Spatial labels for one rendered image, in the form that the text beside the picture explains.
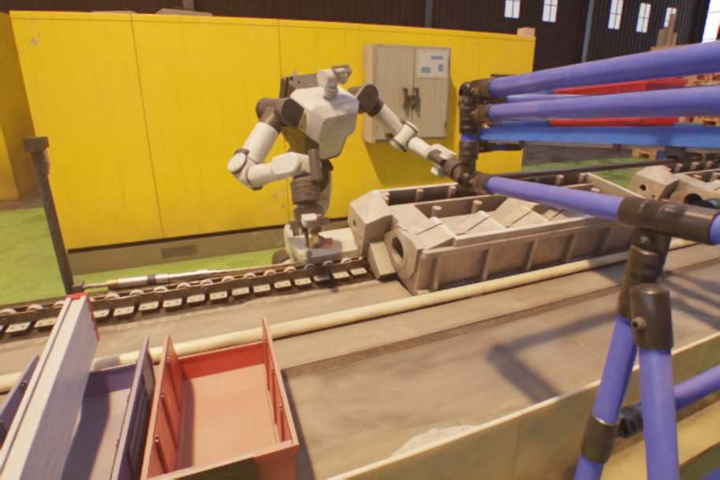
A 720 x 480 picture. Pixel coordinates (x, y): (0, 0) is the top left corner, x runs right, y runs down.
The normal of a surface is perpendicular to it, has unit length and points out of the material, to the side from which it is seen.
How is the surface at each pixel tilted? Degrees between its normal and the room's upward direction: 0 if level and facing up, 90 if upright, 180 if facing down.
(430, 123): 90
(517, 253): 100
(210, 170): 90
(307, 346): 0
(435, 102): 90
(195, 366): 85
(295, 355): 0
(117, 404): 29
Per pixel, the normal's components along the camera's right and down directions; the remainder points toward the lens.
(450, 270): 0.35, 0.44
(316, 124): -0.04, 0.57
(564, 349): 0.00, -0.95
